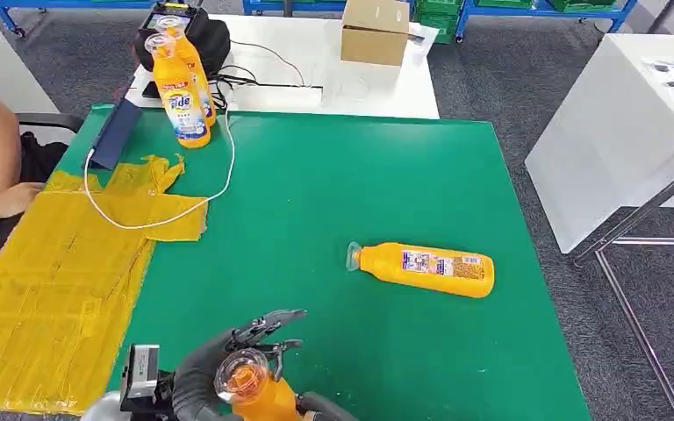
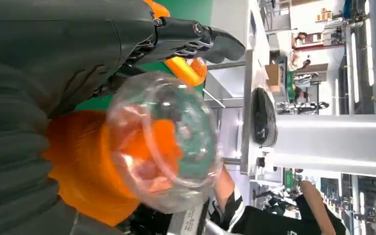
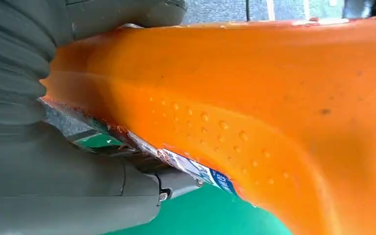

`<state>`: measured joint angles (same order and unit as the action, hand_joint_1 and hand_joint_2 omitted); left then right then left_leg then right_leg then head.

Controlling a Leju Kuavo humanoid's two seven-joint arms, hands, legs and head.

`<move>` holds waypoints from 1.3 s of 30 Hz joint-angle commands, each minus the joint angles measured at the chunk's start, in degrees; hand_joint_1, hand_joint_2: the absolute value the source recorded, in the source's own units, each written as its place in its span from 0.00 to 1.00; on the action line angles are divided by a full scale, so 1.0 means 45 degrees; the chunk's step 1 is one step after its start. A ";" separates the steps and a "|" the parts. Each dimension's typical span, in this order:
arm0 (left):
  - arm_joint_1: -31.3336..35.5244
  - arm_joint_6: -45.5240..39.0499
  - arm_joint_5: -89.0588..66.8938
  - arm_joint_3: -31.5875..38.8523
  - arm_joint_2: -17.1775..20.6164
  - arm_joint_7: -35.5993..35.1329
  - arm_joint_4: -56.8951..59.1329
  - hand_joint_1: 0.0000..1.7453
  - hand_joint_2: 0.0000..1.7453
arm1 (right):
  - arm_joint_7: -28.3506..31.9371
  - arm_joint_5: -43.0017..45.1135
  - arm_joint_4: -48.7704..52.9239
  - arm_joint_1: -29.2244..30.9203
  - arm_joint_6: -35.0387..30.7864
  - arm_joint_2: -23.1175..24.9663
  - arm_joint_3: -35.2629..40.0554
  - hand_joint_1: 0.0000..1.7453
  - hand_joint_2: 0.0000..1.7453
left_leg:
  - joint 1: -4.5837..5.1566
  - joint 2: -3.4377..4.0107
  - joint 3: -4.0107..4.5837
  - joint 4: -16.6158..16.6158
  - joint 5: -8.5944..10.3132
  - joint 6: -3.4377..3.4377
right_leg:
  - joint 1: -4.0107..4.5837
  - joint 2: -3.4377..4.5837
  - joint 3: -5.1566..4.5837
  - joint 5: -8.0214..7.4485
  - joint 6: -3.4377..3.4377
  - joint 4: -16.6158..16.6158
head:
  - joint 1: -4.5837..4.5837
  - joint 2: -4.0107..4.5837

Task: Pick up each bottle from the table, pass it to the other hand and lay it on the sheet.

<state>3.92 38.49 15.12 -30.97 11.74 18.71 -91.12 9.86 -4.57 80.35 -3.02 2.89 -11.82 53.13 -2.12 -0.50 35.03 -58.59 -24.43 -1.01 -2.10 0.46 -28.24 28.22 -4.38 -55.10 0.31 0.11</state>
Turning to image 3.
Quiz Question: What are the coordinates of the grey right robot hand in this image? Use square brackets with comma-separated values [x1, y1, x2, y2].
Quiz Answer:
[0, 0, 206, 235]

